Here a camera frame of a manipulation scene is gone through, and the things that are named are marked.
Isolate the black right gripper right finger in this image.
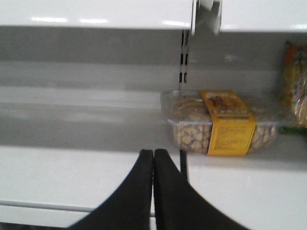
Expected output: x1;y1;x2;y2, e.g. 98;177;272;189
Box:
154;149;247;230

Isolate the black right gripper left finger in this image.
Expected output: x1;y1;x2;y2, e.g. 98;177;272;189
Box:
67;149;154;230

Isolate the clear boxed snack yellow label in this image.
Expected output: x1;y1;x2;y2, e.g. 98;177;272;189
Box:
160;90;295;156

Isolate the orange yellow snack bag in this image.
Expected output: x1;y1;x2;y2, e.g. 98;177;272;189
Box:
280;41;307;128

